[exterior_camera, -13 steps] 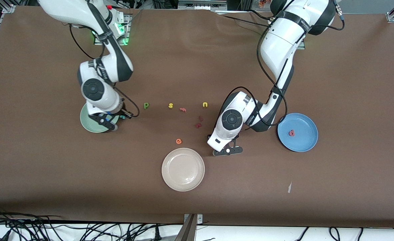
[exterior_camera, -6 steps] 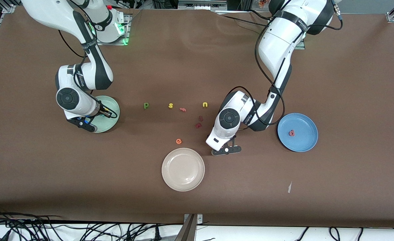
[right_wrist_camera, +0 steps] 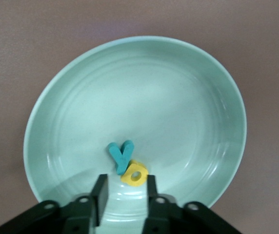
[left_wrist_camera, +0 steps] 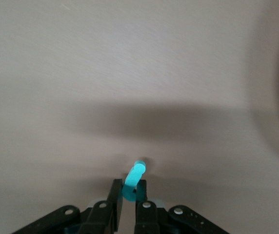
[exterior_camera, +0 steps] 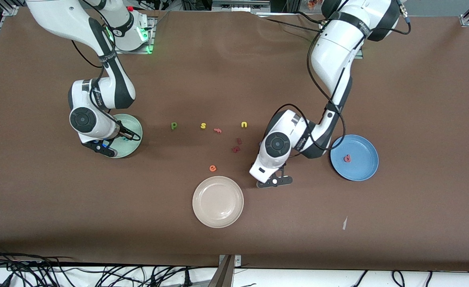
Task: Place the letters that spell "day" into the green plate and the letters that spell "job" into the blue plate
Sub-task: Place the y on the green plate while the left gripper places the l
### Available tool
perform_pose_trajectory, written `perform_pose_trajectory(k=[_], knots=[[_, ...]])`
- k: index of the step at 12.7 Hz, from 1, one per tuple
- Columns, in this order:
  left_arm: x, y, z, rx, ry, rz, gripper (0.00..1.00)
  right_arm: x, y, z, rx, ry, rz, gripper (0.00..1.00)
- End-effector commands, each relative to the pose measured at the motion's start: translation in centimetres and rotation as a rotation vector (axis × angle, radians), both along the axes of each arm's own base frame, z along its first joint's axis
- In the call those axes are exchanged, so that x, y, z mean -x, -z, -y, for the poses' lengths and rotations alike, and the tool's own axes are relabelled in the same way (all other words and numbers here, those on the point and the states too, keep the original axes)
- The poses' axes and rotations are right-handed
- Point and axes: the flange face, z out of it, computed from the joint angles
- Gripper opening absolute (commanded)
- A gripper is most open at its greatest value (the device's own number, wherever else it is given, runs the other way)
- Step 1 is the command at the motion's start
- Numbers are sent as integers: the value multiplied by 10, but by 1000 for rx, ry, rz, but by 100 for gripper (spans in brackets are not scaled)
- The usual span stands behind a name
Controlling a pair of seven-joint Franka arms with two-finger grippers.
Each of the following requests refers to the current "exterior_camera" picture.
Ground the grey metal box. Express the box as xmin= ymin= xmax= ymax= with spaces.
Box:
xmin=212 ymin=0 xmax=271 ymax=12

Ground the grey metal beam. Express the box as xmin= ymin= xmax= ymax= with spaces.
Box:
xmin=207 ymin=255 xmax=235 ymax=287

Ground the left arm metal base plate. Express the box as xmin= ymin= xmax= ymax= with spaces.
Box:
xmin=352 ymin=38 xmax=365 ymax=60

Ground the green plate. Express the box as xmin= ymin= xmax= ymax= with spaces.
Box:
xmin=99 ymin=114 xmax=143 ymax=159

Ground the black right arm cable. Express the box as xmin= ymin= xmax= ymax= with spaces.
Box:
xmin=71 ymin=24 xmax=142 ymax=142

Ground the black base cable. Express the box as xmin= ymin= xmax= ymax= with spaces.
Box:
xmin=258 ymin=18 xmax=327 ymax=35

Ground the silver metal bracket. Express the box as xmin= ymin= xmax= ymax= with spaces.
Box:
xmin=219 ymin=254 xmax=242 ymax=267

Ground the blue plate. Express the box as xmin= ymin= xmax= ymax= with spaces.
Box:
xmin=330 ymin=134 xmax=379 ymax=182

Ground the thin black floor cable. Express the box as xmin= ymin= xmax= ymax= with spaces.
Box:
xmin=0 ymin=253 xmax=75 ymax=265

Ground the brown table cover sheet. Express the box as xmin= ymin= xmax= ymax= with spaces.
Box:
xmin=0 ymin=8 xmax=469 ymax=272

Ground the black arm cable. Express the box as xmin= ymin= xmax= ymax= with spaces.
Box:
xmin=266 ymin=12 xmax=412 ymax=151
xmin=71 ymin=24 xmax=142 ymax=142

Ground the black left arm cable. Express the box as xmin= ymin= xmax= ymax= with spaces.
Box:
xmin=266 ymin=12 xmax=412 ymax=151

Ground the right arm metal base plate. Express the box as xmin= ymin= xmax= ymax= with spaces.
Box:
xmin=113 ymin=16 xmax=156 ymax=55

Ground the beige plate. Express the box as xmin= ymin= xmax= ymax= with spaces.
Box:
xmin=192 ymin=176 xmax=244 ymax=228

